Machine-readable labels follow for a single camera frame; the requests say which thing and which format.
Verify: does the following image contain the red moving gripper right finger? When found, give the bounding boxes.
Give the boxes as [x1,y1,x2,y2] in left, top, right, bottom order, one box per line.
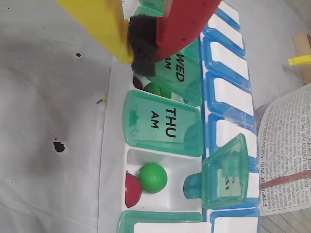
[127,0,221,77]

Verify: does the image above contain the green ball pill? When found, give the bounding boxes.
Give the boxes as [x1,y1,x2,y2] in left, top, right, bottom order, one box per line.
[144,82,178,99]
[138,162,169,194]

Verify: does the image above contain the small yellow plastic piece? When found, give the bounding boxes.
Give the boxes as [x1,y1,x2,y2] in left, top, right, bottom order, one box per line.
[288,55,311,66]

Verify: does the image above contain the white tablecloth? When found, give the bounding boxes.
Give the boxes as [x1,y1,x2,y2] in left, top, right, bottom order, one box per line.
[0,0,311,233]

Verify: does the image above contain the printed newspaper sheet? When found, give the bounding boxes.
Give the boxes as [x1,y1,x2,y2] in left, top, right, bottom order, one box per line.
[254,83,311,217]

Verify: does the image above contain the red ball pill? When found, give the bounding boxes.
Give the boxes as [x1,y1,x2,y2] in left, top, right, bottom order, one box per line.
[124,170,143,209]
[132,75,147,90]

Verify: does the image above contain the weekly pill organizer box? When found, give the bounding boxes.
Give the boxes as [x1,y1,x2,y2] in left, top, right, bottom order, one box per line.
[97,0,262,233]

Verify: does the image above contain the pale wooden block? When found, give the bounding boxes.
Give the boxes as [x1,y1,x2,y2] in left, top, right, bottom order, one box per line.
[292,31,311,86]

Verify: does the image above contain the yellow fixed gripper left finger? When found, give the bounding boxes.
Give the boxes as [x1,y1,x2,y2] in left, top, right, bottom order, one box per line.
[54,0,135,65]

